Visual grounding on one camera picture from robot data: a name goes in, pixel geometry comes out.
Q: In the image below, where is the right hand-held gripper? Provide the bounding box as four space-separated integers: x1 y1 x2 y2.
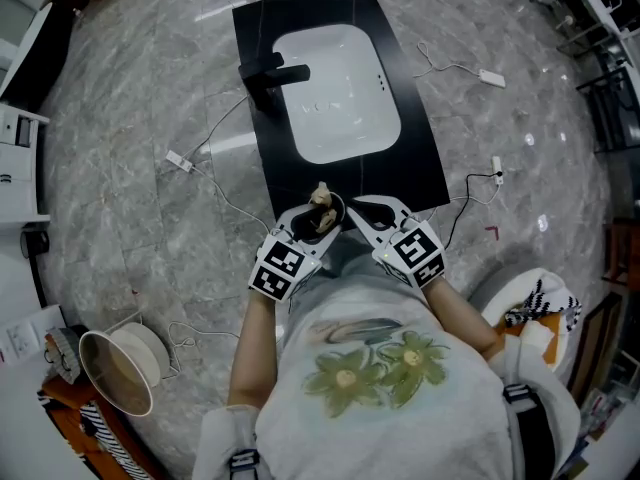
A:
348 194 447 290

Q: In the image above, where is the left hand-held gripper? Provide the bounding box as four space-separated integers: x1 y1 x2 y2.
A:
248 193 348 303

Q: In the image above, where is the person's left forearm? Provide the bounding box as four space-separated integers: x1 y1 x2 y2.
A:
227 287 282 410

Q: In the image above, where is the person's right forearm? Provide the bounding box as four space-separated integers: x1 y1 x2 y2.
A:
422 273 502 360

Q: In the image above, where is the black sink countertop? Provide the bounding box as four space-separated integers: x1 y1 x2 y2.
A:
231 0 451 222

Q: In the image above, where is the white sink basin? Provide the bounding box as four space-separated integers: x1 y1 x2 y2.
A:
272 23 403 165

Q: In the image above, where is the black faucet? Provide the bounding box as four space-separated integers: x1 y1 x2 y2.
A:
237 52 312 115

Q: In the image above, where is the black-and-white striped cloth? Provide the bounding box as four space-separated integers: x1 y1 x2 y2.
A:
503 277 584 330

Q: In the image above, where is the white padded chair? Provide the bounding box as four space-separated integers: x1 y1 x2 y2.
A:
467 266 584 374

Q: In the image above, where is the person's white flower-print shirt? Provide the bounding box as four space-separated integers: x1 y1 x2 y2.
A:
191 237 584 480

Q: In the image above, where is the brown wooden furniture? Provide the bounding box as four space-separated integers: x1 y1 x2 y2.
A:
601 220 640 294

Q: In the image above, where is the white round spool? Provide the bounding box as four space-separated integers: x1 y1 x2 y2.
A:
78 321 171 418

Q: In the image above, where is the black metal shelf rack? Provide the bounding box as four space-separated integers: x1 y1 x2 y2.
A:
574 65 640 155

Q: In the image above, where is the grey pleated basket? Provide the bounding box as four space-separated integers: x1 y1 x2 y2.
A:
43 326 84 385

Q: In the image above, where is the white cabinet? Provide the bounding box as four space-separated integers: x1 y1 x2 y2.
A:
0 101 52 225

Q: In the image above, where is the striped dark cloth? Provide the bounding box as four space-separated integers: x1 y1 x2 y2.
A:
77 401 151 480

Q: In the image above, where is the orange seat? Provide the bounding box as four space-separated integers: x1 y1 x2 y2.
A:
37 375 156 480

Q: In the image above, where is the black cable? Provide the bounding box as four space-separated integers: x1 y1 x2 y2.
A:
442 171 501 249

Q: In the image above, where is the thin white cable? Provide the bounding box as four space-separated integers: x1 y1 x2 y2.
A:
159 320 241 382

